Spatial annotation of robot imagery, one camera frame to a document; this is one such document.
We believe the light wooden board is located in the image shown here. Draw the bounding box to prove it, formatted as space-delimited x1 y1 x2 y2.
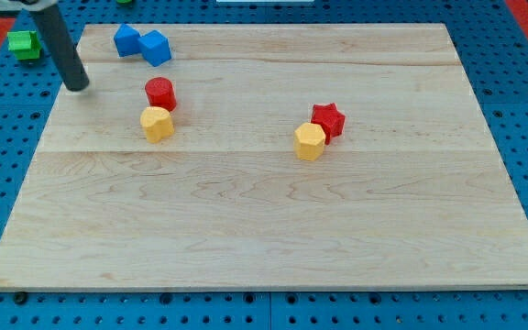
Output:
0 24 528 292

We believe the red star block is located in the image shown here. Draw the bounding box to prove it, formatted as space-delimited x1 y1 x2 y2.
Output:
311 103 346 145

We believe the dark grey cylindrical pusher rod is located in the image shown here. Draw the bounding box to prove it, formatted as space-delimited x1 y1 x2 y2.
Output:
28 4 90 92

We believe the blue pentagon block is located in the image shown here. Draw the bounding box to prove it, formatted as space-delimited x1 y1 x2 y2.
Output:
114 24 140 57

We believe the yellow heart block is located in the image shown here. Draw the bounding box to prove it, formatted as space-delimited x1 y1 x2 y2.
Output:
139 106 175 143

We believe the blue cube block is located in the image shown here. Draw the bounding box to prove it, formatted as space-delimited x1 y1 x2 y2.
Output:
137 30 171 67

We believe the red cylinder block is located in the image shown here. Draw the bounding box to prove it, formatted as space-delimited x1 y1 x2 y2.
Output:
144 77 177 112

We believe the yellow hexagon block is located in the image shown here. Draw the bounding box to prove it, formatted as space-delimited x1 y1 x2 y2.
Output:
293 123 325 161

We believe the grey rod mount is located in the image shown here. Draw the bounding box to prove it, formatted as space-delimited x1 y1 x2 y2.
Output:
9 0 58 11

